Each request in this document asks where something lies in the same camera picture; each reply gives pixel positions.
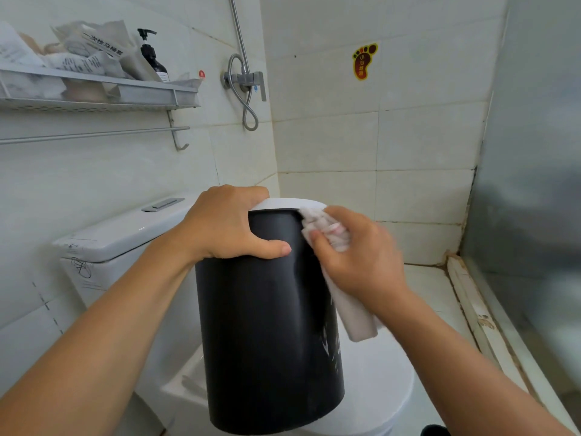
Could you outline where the metal wall shelf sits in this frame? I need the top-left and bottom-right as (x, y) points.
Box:
(0, 63), (201, 112)

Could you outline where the pile of white packets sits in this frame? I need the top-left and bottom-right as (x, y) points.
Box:
(0, 20), (159, 100)

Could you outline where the person's right hand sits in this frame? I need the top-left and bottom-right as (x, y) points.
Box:
(309, 205), (409, 316)

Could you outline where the black trash bin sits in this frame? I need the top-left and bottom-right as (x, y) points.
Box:
(195, 198), (346, 435)

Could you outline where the frosted glass shower door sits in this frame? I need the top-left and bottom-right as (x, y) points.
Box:
(447, 0), (581, 434)

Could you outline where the chrome flush button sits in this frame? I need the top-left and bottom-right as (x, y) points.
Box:
(141, 198), (185, 213)

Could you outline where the person's right forearm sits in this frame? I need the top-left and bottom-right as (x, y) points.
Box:
(374, 288), (577, 436)

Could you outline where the metal shower valve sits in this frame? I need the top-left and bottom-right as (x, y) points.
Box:
(221, 71), (268, 102)

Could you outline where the metal shower hose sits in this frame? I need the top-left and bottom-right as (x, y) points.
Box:
(227, 53), (259, 132)

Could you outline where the foot-shaped warning sticker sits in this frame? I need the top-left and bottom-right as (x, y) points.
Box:
(352, 43), (379, 81)

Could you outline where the person's left forearm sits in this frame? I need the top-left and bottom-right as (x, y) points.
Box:
(0, 229), (198, 436)

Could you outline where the white toilet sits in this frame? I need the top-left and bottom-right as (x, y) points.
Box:
(52, 191), (416, 436)

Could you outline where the person's left hand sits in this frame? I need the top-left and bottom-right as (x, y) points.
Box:
(175, 184), (292, 265)

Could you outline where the black pump bottle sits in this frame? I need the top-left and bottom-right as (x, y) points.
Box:
(137, 28), (170, 83)

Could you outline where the white cleaning cloth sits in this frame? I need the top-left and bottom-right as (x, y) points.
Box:
(299, 207), (379, 343)

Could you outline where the metal shower riser pipe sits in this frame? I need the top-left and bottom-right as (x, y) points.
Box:
(228, 0), (250, 75)

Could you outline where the metal towel bar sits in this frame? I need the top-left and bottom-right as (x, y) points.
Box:
(0, 111), (191, 151)

